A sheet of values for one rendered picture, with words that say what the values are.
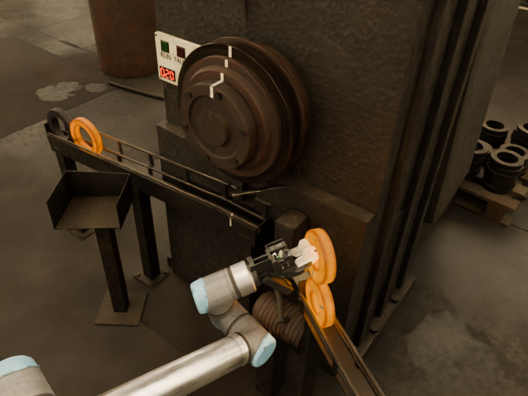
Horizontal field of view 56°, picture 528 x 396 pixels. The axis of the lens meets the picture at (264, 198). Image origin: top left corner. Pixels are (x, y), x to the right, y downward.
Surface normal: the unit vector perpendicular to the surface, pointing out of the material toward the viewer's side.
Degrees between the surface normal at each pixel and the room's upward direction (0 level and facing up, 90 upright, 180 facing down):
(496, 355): 1
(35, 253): 0
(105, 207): 5
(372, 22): 90
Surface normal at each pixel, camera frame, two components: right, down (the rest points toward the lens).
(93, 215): -0.05, -0.79
